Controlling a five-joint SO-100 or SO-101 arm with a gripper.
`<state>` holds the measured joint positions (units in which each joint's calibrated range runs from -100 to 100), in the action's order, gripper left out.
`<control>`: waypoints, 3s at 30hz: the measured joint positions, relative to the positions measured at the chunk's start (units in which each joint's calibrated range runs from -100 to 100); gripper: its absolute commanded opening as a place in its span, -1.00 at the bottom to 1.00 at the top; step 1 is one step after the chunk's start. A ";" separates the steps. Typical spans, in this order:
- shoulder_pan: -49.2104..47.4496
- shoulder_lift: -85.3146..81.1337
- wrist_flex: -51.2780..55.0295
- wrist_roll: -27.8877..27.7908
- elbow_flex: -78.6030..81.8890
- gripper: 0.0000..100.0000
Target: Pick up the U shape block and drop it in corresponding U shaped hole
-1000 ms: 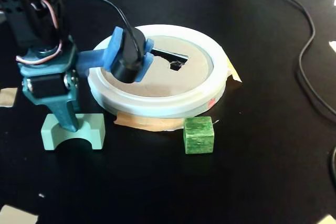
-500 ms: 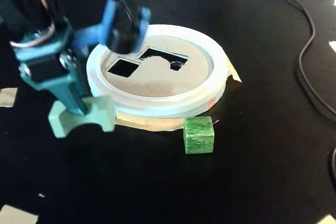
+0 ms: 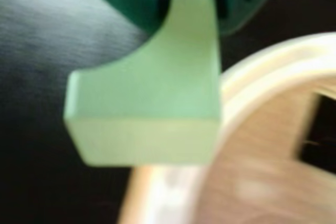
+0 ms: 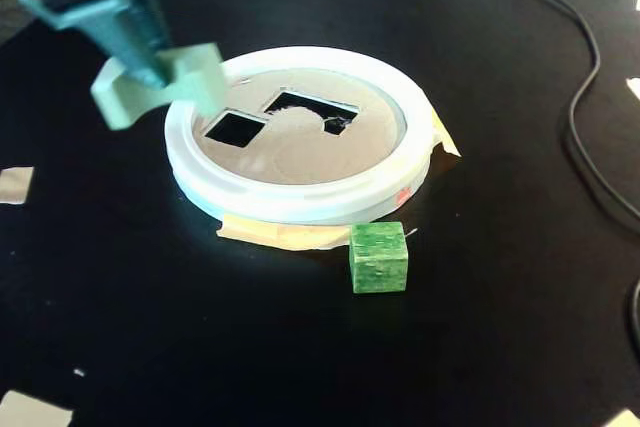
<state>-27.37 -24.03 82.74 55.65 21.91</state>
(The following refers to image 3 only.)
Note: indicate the pale green U block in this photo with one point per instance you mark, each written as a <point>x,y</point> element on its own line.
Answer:
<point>157,103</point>

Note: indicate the white round shape sorter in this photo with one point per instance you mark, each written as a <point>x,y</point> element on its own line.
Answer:
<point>262,169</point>

